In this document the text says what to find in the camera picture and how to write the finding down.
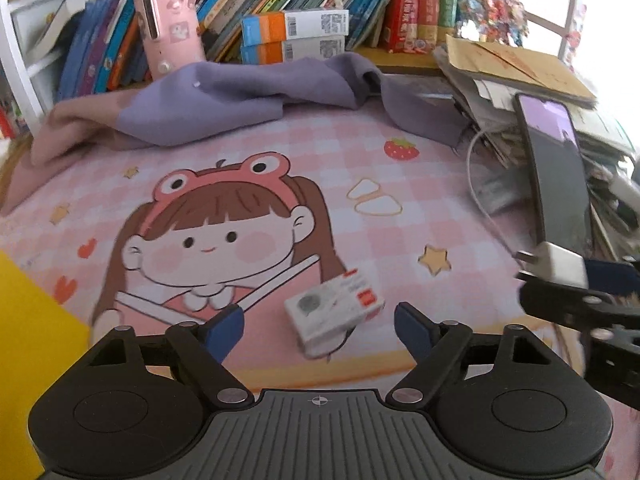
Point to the pink device box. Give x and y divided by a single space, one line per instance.
169 32

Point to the black smartphone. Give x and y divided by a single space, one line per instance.
556 172

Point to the pink cartoon desk mat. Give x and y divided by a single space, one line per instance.
152 237

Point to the upper orange blue carton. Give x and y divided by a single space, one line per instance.
277 26

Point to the orange blue carton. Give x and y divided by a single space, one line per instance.
319 48
277 26

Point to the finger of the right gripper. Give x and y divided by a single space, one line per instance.
568 306
613 278

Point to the pink purple cloth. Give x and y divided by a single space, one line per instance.
204 99

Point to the white charger plug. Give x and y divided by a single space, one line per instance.
554 264

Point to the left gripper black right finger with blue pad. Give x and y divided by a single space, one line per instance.
437 349

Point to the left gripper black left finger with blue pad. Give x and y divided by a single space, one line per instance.
201 350

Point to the brown envelope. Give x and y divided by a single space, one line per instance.
521 68

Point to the lower orange blue carton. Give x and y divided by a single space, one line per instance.
319 48

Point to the white bookshelf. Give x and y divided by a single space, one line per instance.
54 50

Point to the stack of papers and books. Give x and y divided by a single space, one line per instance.
611 169

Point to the small white card box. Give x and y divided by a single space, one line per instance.
325 316

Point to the yellow cardboard box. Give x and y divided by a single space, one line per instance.
39 342

